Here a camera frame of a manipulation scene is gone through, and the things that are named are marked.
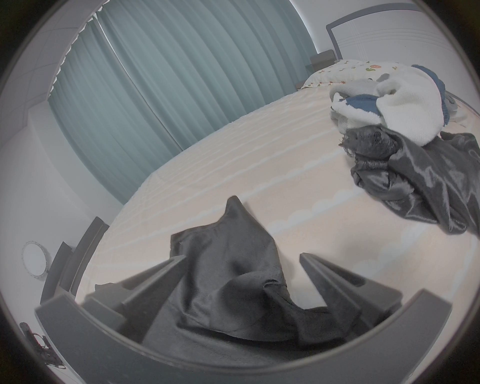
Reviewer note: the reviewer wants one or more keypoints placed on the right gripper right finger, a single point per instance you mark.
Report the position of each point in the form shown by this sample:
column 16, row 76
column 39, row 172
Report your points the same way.
column 348, row 288

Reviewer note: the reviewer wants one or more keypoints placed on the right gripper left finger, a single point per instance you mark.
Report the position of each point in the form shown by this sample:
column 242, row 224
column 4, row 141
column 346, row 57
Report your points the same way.
column 138, row 296

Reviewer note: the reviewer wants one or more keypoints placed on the black T-shirt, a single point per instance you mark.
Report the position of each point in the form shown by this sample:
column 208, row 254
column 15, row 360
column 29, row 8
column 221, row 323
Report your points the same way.
column 232, row 281

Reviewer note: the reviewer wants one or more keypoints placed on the bed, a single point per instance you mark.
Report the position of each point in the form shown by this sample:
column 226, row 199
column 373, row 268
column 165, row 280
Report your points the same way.
column 262, row 157

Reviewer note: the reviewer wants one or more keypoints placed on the pile of clothes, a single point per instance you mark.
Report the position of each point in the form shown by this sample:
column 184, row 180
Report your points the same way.
column 408, row 105

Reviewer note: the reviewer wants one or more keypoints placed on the black satin garment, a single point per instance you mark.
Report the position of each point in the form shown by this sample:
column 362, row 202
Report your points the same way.
column 423, row 180

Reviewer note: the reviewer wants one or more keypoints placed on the blue-green curtain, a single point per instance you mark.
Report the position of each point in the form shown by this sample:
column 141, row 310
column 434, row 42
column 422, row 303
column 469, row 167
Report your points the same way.
column 105, row 120
column 206, row 56

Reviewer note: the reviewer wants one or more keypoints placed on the white printed pillow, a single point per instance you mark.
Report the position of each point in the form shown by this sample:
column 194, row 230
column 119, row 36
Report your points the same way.
column 345, row 73

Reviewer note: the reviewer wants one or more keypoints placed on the grey bedside table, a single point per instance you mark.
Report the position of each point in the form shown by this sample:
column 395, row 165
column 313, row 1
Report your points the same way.
column 322, row 60

